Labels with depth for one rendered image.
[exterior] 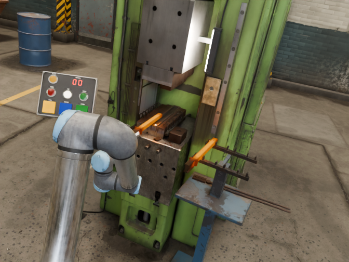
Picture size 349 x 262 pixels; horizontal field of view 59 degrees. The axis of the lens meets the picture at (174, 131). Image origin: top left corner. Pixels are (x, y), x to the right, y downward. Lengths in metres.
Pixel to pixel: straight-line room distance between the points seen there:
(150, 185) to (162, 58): 0.85
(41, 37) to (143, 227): 4.65
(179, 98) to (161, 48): 0.65
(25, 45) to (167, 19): 4.82
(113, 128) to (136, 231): 1.53
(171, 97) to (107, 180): 1.08
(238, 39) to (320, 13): 6.01
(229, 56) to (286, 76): 6.07
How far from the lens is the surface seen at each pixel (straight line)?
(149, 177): 2.10
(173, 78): 1.86
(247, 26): 1.85
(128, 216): 2.44
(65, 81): 2.11
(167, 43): 1.83
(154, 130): 2.01
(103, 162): 1.47
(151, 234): 2.40
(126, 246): 2.51
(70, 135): 1.03
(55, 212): 1.09
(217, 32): 1.84
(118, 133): 1.01
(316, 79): 8.03
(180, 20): 1.79
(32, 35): 6.33
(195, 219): 2.41
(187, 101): 2.38
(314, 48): 7.87
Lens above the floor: 1.83
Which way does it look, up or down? 25 degrees down
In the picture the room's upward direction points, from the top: 10 degrees clockwise
